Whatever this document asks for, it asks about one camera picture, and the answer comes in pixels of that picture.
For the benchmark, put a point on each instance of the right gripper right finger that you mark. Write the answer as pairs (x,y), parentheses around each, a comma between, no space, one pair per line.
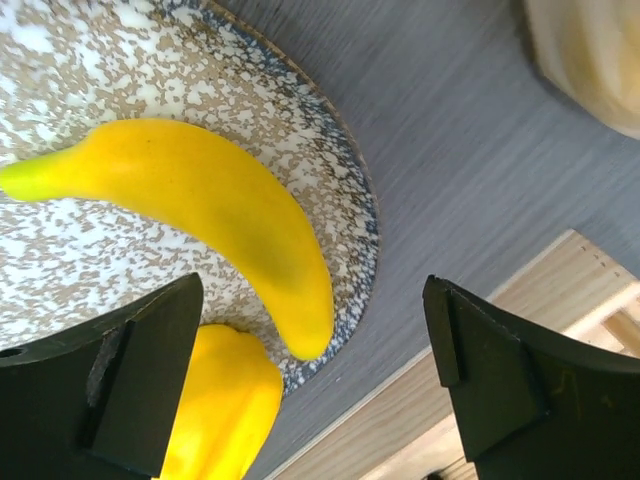
(531,403)

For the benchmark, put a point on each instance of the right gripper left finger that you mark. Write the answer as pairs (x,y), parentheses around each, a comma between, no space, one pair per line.
(98,400)

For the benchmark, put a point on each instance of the yellow fake bell pepper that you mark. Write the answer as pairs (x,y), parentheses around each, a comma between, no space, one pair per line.
(230,401)

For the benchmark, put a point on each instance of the yellow fake banana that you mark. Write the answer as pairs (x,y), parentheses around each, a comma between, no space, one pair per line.
(210,188)

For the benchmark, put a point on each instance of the translucent plastic bag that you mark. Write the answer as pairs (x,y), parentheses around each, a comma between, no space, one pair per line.
(590,51)

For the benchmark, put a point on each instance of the wooden rack base tray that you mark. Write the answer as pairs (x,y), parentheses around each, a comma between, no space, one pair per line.
(406,428)

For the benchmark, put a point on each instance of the speckled ceramic plate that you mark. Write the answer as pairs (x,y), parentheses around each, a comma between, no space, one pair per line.
(68,67)

